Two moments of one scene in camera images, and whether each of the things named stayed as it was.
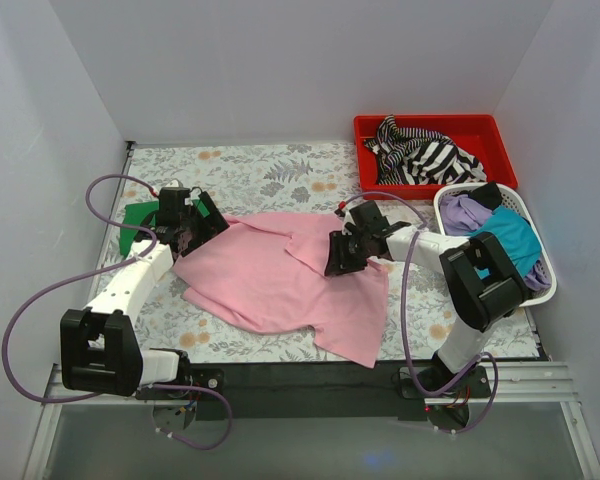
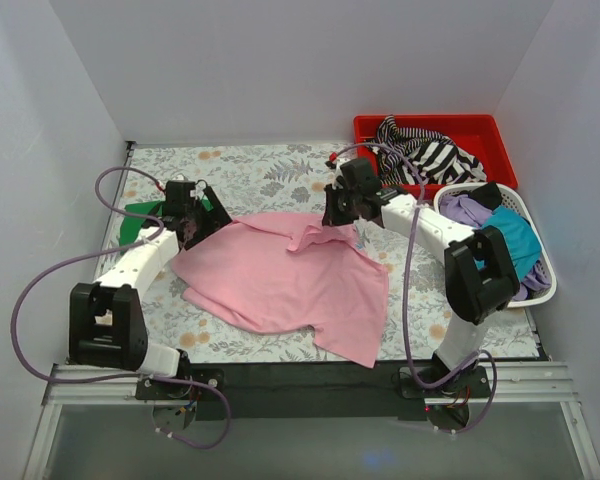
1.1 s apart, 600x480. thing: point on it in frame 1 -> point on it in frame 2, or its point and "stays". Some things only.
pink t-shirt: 267,273 stays
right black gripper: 344,251 -> 340,207
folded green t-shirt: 139,214 stays
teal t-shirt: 517,235 stays
